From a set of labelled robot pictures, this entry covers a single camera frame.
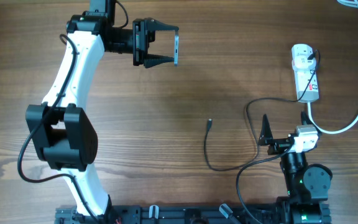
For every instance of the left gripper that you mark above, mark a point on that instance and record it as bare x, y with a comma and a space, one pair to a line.
140, 42

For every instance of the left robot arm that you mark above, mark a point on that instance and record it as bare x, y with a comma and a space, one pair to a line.
60, 130

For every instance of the blue-screen Galaxy smartphone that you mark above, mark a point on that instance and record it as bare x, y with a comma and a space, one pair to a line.
176, 43

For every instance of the white charger plug adapter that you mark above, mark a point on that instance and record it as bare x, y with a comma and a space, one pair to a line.
303, 62

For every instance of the white power strip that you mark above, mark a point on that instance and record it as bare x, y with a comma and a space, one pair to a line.
306, 84

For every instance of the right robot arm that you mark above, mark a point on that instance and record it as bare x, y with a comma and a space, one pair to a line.
307, 184

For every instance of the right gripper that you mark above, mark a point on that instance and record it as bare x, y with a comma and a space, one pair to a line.
278, 145

